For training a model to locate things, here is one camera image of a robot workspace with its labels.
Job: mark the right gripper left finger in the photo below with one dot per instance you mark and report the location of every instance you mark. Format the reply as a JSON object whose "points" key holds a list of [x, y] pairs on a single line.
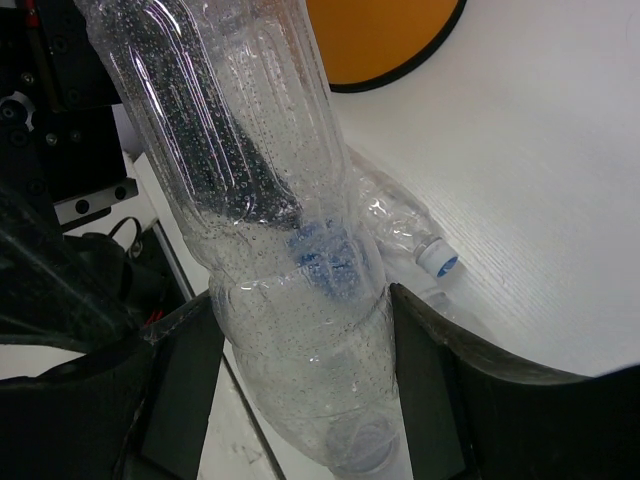
{"points": [[136, 409]]}

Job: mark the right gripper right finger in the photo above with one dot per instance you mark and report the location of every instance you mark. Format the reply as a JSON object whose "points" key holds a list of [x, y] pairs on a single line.
{"points": [[473, 410]]}

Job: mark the orange cylindrical bin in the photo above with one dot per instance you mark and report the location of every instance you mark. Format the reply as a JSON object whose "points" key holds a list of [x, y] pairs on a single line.
{"points": [[368, 44]]}

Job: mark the clear bottle upper left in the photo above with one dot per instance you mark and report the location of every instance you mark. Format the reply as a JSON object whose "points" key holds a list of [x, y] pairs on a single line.
{"points": [[413, 251]]}

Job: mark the blue label plastic bottle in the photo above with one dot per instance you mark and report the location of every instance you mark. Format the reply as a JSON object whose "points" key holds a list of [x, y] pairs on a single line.
{"points": [[335, 261]]}

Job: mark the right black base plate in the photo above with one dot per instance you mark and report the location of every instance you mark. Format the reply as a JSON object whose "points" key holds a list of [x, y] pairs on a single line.
{"points": [[62, 169]]}

